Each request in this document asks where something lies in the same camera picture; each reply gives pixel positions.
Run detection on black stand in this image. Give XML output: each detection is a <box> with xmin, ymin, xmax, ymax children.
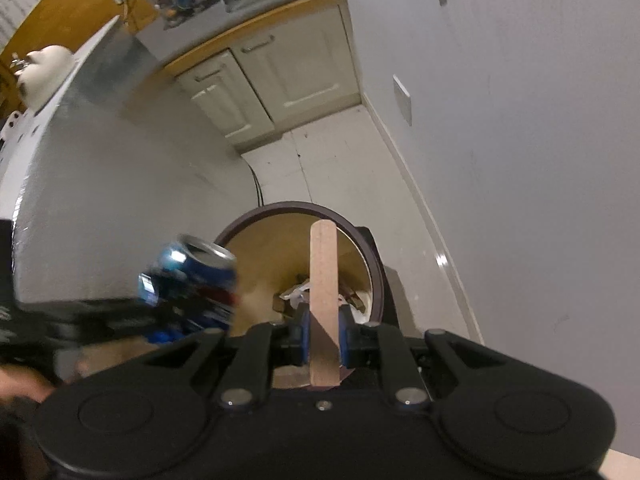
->
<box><xmin>359</xmin><ymin>227</ymin><xmax>427</xmax><ymax>362</ymax></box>

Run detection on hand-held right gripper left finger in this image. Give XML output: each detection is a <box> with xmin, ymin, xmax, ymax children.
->
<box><xmin>145</xmin><ymin>309</ymin><xmax>312</xmax><ymax>409</ymax></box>

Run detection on white wall switch plate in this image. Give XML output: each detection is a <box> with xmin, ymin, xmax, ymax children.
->
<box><xmin>392</xmin><ymin>74</ymin><xmax>414</xmax><ymax>126</ymax></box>

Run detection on white cat-shaped container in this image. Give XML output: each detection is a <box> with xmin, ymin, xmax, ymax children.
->
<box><xmin>12</xmin><ymin>44</ymin><xmax>76</xmax><ymax>111</ymax></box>

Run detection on black floor cable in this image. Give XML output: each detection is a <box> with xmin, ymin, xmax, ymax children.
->
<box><xmin>249</xmin><ymin>164</ymin><xmax>267</xmax><ymax>207</ymax></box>

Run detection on wooden stick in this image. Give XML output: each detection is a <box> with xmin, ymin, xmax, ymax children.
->
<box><xmin>308</xmin><ymin>218</ymin><xmax>341</xmax><ymax>392</ymax></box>

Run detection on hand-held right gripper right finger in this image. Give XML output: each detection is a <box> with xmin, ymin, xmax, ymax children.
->
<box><xmin>338</xmin><ymin>307</ymin><xmax>506</xmax><ymax>409</ymax></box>

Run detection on yellow plastic bin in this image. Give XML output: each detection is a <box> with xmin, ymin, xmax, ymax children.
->
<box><xmin>212</xmin><ymin>200</ymin><xmax>386</xmax><ymax>342</ymax></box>

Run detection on cream cabinet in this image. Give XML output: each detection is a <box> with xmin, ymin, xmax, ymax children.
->
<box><xmin>134</xmin><ymin>0</ymin><xmax>364</xmax><ymax>154</ymax></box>

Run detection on crushed blue soda can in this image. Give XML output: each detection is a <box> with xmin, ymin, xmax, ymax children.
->
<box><xmin>138</xmin><ymin>233</ymin><xmax>239</xmax><ymax>347</ymax></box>

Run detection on person's left hand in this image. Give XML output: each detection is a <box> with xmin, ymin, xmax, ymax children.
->
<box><xmin>0</xmin><ymin>364</ymin><xmax>57</xmax><ymax>407</ymax></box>

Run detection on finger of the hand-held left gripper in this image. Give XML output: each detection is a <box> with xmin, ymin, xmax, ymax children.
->
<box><xmin>75</xmin><ymin>299</ymin><xmax>167</xmax><ymax>335</ymax></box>

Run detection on small white appliance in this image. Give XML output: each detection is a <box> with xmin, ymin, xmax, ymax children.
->
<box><xmin>0</xmin><ymin>112</ymin><xmax>25</xmax><ymax>145</ymax></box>

